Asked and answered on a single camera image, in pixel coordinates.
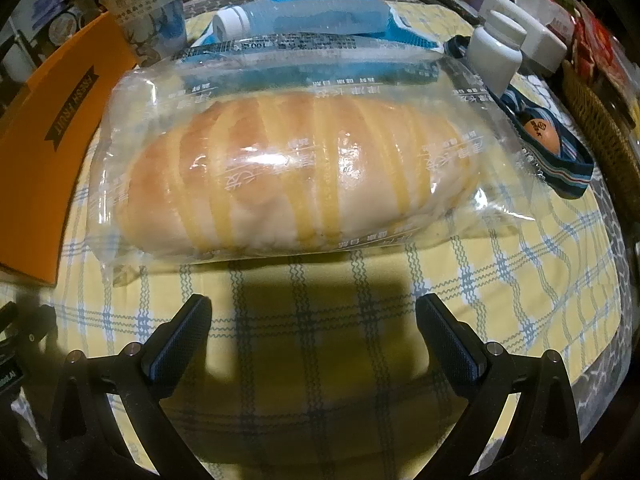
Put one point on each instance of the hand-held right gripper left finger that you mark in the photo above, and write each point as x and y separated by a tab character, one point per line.
177	337

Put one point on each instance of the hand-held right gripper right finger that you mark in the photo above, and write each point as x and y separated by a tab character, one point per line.
450	337

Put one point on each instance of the orange cardboard box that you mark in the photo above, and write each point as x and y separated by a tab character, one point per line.
45	160

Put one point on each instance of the bread loaf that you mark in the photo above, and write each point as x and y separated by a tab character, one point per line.
300	175

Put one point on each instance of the white pill bottle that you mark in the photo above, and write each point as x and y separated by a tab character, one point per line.
492	57

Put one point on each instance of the blue wet wipes pack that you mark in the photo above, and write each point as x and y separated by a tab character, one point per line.
415	30

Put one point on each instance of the paper cup with deer print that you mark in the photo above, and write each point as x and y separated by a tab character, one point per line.
150	20

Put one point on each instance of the clear bottle with blue label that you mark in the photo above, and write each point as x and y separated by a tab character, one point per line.
300	17

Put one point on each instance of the brown egg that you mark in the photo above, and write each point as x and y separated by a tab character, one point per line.
540	135

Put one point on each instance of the wicker basket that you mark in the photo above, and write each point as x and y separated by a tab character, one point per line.
595	115

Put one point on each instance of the white plastic box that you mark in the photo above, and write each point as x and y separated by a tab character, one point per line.
545	47

